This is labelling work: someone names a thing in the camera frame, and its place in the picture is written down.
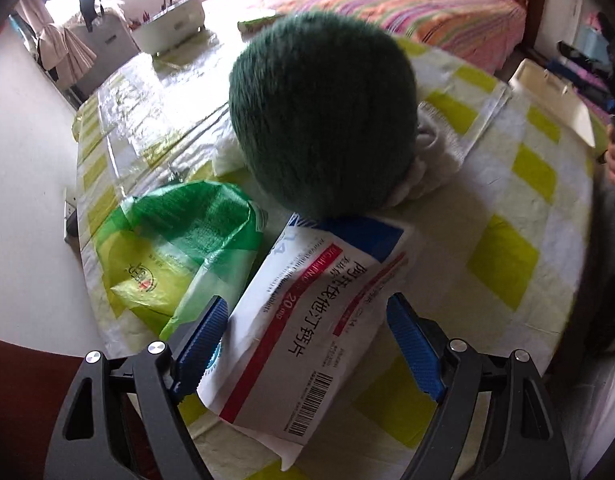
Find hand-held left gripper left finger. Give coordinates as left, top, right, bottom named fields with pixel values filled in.
left=44, top=295, right=231, bottom=480

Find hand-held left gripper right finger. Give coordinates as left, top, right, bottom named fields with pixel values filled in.
left=386, top=292, right=572, bottom=480

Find green plastic bag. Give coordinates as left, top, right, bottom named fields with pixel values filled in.
left=90, top=180, right=268, bottom=341

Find white medicine box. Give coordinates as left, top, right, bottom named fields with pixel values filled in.
left=196, top=212, right=423, bottom=471

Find yellow checked tablecloth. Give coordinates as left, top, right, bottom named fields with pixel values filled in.
left=72, top=35, right=611, bottom=480

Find white crumpled cloth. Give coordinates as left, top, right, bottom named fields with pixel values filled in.
left=387, top=120, right=468, bottom=206

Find green fuzzy ball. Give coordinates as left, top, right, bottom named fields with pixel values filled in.
left=228, top=10, right=419, bottom=220

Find beige plastic box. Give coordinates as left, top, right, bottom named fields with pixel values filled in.
left=507, top=58, right=595, bottom=148

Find grey cabinet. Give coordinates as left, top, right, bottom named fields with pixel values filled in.
left=62, top=12, right=141, bottom=106

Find white container with pencils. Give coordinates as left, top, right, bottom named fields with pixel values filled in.
left=132, top=0, right=206, bottom=56

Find beige hanging clothes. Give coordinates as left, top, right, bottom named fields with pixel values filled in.
left=15, top=0, right=96, bottom=91

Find bundle of wooden sticks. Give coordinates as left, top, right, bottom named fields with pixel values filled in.
left=129, top=0, right=176, bottom=28

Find pile of dark clothes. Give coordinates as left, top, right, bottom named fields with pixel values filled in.
left=545, top=10, right=615, bottom=111

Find striped bed blanket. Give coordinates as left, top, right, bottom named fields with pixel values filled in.
left=242, top=0, right=528, bottom=71

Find wall socket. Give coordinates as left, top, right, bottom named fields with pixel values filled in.
left=62, top=187, right=79, bottom=243

